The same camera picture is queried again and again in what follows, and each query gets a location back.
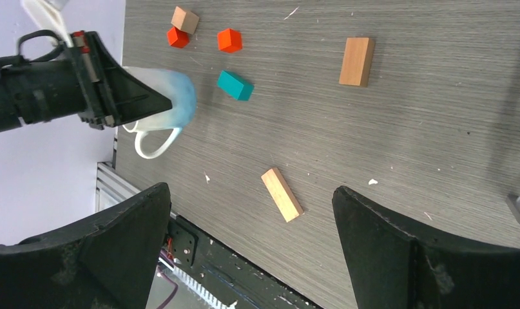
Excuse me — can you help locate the small brown wooden block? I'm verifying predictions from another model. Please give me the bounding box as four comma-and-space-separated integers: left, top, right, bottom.
339, 37, 375, 88

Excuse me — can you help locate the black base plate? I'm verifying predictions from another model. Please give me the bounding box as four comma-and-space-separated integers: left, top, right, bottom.
168, 216, 319, 308

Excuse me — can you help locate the teal block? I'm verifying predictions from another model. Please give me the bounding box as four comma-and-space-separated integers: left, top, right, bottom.
217, 70, 255, 101

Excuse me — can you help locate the tan wooden cube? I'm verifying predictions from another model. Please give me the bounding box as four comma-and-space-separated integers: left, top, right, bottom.
171, 6, 200, 34

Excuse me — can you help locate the long light wooden block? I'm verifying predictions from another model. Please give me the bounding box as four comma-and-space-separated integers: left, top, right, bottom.
261, 167, 304, 222

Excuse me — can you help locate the blue white gradient mug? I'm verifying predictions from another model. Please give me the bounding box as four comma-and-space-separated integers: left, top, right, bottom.
121, 66, 198, 160

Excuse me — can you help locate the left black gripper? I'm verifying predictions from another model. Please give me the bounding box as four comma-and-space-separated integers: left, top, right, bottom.
0, 30, 173, 133

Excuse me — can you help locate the orange red cube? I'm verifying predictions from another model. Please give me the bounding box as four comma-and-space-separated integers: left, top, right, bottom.
166, 26, 189, 48

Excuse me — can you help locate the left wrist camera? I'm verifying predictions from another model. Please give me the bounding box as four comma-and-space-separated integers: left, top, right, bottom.
21, 0, 73, 47

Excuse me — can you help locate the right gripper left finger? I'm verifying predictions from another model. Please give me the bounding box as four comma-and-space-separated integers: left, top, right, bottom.
0, 183, 171, 308

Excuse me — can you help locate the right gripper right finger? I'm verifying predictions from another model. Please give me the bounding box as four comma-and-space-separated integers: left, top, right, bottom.
332, 186, 520, 308

